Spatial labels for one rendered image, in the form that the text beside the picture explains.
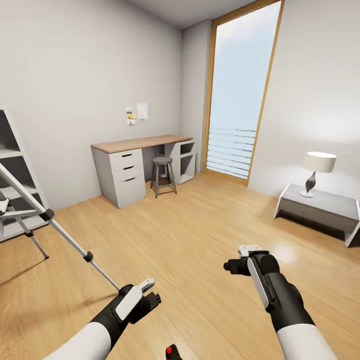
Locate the camera tripod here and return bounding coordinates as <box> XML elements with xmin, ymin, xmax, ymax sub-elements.
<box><xmin>0</xmin><ymin>163</ymin><xmax>121</xmax><ymax>291</ymax></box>

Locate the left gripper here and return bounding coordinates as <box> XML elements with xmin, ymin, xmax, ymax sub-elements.
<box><xmin>130</xmin><ymin>291</ymin><xmax>161</xmax><ymax>324</ymax></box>

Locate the digital camera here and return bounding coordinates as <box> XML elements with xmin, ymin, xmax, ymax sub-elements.
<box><xmin>165</xmin><ymin>344</ymin><xmax>182</xmax><ymax>360</ymax></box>

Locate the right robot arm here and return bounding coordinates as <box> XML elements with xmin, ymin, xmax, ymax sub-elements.
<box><xmin>223</xmin><ymin>245</ymin><xmax>338</xmax><ymax>360</ymax></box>

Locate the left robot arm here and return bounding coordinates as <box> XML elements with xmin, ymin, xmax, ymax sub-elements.
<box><xmin>43</xmin><ymin>278</ymin><xmax>161</xmax><ymax>360</ymax></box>

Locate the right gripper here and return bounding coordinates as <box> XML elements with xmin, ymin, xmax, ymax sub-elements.
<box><xmin>223</xmin><ymin>257</ymin><xmax>252</xmax><ymax>277</ymax></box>

